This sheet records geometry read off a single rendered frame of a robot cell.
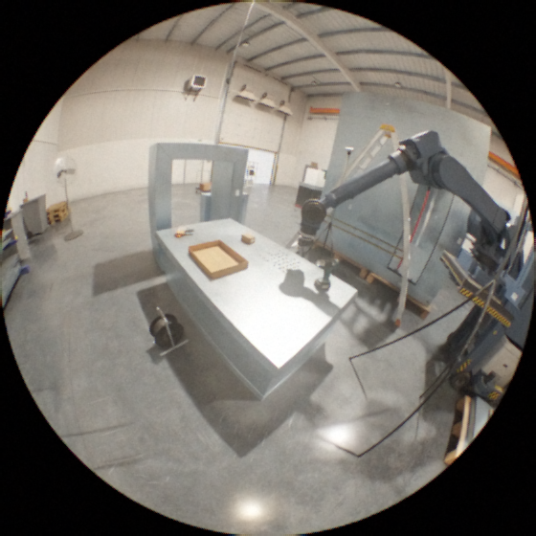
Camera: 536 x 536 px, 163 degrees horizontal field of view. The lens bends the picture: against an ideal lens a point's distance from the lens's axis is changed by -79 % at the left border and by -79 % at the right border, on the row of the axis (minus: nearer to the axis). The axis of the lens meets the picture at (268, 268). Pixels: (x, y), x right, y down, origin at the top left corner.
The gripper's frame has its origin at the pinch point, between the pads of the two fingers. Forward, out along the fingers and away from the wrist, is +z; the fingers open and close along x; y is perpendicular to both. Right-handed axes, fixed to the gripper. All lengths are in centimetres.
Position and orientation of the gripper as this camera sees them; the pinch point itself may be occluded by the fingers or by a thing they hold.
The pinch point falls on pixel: (301, 254)
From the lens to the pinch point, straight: 150.6
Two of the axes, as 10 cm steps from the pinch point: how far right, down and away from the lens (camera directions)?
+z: -1.7, 8.4, 5.2
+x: 8.1, -1.8, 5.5
